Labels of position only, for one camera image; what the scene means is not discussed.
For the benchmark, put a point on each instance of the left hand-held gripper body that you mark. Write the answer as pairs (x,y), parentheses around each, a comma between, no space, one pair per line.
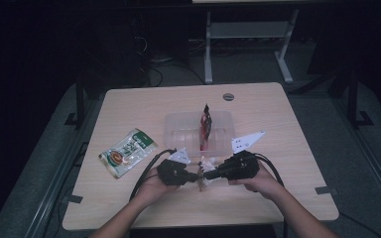
(172,172)

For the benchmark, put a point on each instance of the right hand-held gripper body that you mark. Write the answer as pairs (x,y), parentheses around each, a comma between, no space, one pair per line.
(241,165)

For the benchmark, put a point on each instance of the small clear snack packet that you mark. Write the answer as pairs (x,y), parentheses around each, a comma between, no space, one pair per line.
(207,162)

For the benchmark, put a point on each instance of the clear plastic container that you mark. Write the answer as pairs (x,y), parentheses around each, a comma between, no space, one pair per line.
(185,132)

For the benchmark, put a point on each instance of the red black snack packet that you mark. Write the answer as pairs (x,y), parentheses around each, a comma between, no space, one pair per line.
(205,125)

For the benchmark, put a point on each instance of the green white snack packet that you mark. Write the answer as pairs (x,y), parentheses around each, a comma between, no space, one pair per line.
(129,152)

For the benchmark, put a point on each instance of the person's left hand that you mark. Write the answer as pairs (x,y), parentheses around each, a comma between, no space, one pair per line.
(155,191)

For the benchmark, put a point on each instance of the person's right hand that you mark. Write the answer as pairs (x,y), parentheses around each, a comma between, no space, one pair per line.
(261,181)

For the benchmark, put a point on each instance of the grey round table grommet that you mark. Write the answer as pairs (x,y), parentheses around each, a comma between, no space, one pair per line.
(228,96)

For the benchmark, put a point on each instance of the grey tape strip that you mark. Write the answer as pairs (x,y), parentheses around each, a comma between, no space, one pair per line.
(72,199)
(325,190)

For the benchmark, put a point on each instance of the black metal stand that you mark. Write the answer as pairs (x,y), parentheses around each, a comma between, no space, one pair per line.
(354,99)
(80,99)

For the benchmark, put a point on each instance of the white metal desk frame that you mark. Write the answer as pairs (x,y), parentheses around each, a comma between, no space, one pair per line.
(244,29)

